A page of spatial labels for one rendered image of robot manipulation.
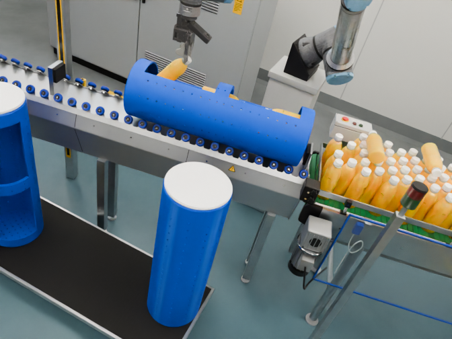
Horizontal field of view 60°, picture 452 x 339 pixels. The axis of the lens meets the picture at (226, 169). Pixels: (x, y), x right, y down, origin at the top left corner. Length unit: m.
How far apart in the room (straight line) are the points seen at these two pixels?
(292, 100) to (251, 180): 0.74
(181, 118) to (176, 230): 0.54
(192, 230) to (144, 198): 1.42
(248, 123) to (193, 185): 0.41
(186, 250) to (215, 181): 0.31
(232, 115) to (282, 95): 0.78
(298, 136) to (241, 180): 0.38
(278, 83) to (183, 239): 1.26
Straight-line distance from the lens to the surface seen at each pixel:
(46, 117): 2.23
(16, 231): 2.59
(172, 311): 2.07
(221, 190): 1.58
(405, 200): 1.67
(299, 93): 2.48
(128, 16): 3.95
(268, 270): 2.72
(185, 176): 1.61
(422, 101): 4.67
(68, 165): 3.04
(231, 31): 3.44
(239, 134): 1.81
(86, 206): 2.90
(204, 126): 1.83
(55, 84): 2.23
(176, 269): 1.78
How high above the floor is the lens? 2.09
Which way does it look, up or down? 39 degrees down
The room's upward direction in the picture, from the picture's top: 15 degrees clockwise
